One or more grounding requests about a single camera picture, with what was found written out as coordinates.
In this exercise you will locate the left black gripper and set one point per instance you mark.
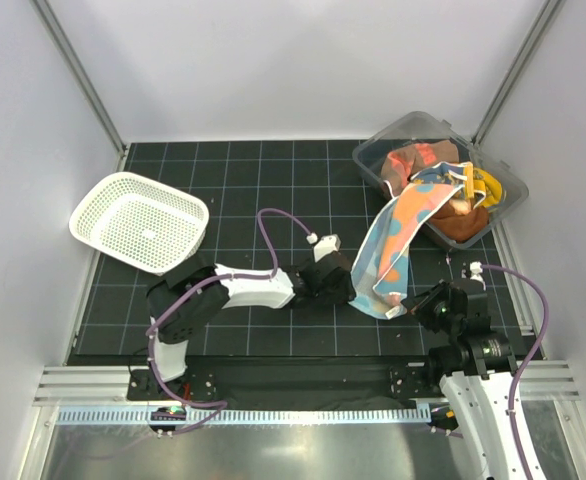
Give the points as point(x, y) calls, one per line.
point(344, 294)

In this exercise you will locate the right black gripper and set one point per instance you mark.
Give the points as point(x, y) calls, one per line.
point(419, 305)

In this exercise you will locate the blue polka dot towel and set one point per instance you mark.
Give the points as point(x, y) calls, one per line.
point(380, 271)

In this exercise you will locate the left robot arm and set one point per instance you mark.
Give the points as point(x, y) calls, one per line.
point(184, 300)

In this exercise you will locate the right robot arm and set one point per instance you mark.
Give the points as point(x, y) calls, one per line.
point(478, 374)

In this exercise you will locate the pink brown towel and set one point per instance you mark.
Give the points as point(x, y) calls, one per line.
point(402, 163)

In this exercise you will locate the yellow blue patterned towel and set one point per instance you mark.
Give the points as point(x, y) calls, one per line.
point(481, 189)

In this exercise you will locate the clear plastic storage bin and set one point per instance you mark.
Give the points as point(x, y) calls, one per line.
point(420, 127)

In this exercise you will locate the white perforated plastic basket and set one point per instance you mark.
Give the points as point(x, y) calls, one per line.
point(141, 222)

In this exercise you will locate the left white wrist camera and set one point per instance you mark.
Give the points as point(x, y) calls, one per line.
point(323, 246)

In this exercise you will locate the white slotted cable duct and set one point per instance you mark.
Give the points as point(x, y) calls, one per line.
point(155, 416)

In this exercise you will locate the right aluminium frame post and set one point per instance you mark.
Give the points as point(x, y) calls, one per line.
point(531, 43)

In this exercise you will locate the aluminium frame post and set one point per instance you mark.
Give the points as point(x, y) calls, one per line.
point(531, 43)
point(62, 42)

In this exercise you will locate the left aluminium frame post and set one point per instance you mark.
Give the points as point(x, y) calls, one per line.
point(62, 42)

